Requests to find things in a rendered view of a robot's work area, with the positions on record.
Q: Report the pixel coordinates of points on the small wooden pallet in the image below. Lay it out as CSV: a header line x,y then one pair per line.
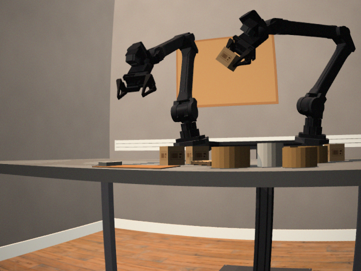
x,y
202,162

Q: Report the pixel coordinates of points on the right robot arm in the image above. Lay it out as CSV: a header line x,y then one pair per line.
x,y
185,108

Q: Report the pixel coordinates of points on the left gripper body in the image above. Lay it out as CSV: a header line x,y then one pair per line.
x,y
240,46

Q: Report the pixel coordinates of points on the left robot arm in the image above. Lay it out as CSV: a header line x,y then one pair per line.
x,y
256,31

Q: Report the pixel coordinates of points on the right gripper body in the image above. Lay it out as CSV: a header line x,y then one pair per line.
x,y
135,81

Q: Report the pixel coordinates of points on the grey cylinder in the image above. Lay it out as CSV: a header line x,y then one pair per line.
x,y
269,154

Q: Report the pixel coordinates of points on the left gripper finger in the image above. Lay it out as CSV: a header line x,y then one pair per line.
x,y
247,59
230,45

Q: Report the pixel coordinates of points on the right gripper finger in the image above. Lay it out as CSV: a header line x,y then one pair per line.
x,y
150,83
120,87

